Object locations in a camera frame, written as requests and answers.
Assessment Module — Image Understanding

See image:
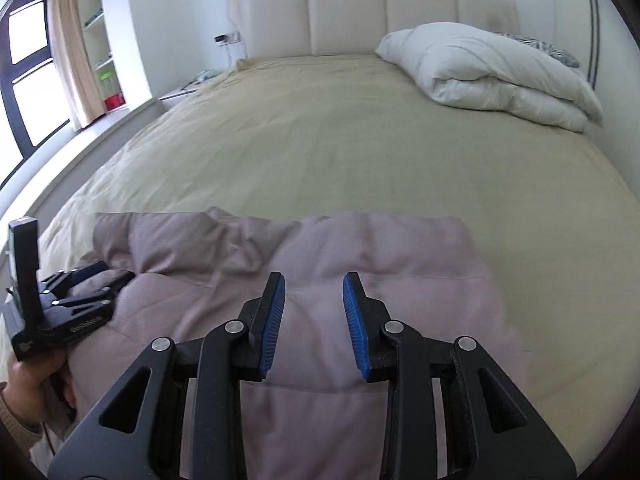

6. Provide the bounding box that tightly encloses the bed with beige sheet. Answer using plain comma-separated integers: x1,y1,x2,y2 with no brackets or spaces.
37,55,631,480

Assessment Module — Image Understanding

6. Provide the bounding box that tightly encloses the white wardrobe with black handles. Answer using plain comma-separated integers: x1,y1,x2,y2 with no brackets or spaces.
550,0,618,91

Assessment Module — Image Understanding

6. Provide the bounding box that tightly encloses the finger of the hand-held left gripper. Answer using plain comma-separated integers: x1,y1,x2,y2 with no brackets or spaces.
41,261,110,293
42,270,137,311

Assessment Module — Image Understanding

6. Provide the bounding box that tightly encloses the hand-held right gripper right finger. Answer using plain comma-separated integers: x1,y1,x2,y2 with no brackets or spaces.
341,271,578,480

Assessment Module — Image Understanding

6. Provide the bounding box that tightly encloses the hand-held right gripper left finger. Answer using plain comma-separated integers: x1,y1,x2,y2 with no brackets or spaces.
47,271,287,480

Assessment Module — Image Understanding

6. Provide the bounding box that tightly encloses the white folded duvet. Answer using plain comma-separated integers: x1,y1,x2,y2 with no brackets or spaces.
375,22,605,133

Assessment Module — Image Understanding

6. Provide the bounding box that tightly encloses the white wall shelf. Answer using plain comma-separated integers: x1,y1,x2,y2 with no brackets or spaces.
77,0,131,111

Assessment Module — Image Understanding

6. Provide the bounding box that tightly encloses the white nightstand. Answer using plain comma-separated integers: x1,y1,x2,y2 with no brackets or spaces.
159,67,226,111

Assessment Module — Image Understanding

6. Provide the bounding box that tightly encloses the beige curtain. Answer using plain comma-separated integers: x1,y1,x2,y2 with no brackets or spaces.
47,0,106,131

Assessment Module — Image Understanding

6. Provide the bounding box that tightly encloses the person's left forearm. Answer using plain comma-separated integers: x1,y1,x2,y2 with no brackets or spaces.
0,382,43,443

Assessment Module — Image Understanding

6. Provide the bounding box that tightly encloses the person's left hand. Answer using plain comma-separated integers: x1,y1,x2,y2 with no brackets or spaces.
5,349,77,426

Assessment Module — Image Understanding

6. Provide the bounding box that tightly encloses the black framed window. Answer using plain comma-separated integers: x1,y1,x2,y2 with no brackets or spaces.
0,0,71,171

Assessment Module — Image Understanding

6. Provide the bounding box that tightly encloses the zebra print pillow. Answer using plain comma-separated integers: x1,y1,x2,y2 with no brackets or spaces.
492,32,582,68

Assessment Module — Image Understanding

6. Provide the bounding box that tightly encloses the beige padded headboard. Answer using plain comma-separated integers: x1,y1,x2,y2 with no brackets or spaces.
226,0,521,58

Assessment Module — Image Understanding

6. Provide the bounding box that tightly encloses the pink quilted hooded coat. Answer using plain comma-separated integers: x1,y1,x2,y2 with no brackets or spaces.
30,206,531,480

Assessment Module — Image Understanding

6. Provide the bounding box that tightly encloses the white window ledge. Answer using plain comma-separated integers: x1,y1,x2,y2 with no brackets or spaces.
0,97,161,211

